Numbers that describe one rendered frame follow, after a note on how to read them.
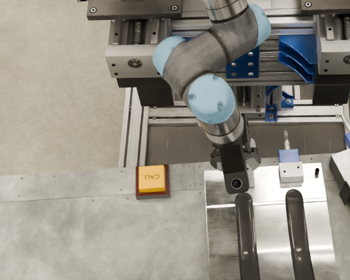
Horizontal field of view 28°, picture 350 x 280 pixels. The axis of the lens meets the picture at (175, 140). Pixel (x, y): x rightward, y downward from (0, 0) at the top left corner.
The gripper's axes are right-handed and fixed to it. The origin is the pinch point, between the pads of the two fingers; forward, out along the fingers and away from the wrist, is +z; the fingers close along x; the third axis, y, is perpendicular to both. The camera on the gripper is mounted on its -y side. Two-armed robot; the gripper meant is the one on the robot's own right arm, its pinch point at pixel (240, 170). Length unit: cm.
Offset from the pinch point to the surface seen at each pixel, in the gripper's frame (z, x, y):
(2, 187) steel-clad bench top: 6, 59, 6
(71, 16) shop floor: 100, 79, 114
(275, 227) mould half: 4.8, -5.7, -12.0
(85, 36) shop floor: 100, 72, 103
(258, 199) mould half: 4.7, -2.7, -5.5
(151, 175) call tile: 7.9, 21.8, 4.3
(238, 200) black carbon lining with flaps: 4.4, 1.8, -5.3
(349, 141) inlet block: 12.0, -23.7, 8.0
